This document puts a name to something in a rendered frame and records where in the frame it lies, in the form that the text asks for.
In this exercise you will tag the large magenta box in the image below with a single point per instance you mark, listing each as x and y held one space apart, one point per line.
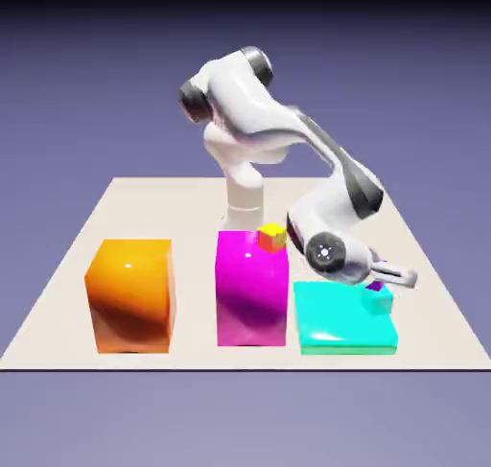
249 294

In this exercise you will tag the large cyan box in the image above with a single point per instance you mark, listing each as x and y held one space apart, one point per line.
333 317

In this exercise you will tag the large orange box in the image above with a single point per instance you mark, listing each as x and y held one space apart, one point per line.
130 294

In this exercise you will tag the small purple cube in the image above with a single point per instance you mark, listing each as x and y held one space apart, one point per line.
375 286

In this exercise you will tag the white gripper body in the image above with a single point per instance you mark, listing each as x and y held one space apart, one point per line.
395 275

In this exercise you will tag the small cyan cube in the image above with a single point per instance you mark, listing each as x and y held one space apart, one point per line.
379 302

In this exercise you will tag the small yellow cube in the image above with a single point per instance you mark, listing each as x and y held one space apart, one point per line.
271 238

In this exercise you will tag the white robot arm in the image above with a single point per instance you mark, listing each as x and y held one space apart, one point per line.
249 102

